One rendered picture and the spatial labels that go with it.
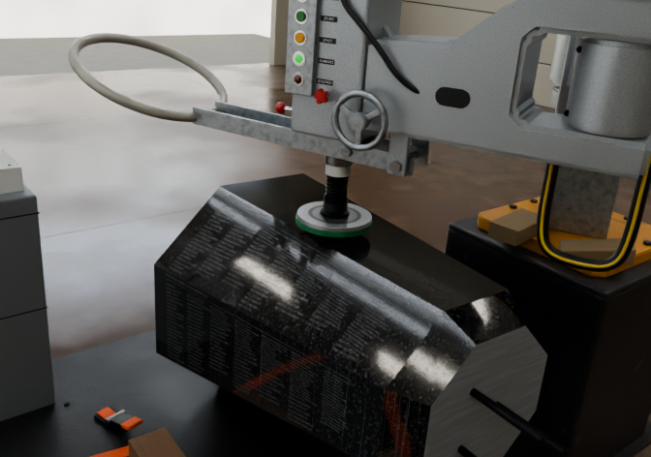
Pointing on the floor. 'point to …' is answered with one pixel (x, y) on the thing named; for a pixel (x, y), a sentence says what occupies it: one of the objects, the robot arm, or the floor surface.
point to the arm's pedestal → (22, 310)
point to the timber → (154, 445)
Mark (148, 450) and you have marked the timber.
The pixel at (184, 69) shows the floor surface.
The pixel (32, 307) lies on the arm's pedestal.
